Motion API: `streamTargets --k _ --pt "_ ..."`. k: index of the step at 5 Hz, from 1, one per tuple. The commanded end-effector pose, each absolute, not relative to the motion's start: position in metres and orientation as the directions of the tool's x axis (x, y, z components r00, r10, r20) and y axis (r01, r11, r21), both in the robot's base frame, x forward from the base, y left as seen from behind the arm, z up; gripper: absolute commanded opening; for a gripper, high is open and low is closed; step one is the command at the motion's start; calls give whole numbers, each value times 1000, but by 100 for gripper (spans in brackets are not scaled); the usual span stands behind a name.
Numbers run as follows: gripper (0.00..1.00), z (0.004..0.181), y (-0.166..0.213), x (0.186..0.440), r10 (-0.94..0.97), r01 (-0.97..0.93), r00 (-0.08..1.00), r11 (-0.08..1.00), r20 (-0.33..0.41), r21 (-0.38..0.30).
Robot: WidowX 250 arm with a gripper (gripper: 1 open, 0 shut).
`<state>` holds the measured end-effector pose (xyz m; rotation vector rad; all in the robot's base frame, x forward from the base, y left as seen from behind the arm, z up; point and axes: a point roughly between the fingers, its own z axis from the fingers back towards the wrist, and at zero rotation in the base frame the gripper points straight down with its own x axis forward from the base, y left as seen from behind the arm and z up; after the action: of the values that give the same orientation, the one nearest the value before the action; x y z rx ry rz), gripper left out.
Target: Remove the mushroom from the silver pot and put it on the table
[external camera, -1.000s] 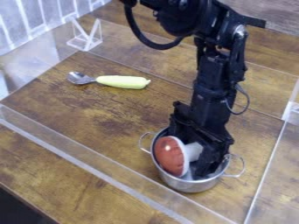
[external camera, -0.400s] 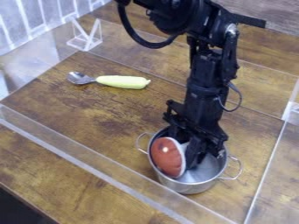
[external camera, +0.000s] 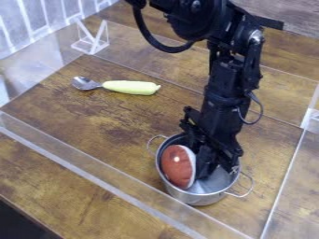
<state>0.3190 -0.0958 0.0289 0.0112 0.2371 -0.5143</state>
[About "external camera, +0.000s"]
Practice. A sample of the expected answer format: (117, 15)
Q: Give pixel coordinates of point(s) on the spoon with yellow handle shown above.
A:
(123, 86)

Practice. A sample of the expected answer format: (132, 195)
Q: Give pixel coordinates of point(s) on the clear acrylic triangle stand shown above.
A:
(88, 43)

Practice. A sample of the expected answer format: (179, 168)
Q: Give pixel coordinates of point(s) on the red and white plush mushroom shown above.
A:
(177, 164)

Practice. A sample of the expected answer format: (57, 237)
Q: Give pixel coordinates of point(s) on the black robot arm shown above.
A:
(233, 37)

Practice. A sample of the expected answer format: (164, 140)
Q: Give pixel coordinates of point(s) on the silver pot with handles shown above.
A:
(205, 191)

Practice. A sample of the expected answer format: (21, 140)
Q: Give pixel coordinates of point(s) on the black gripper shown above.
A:
(211, 129)

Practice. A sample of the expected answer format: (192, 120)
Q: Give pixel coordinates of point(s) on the black wall strip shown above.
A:
(275, 24)

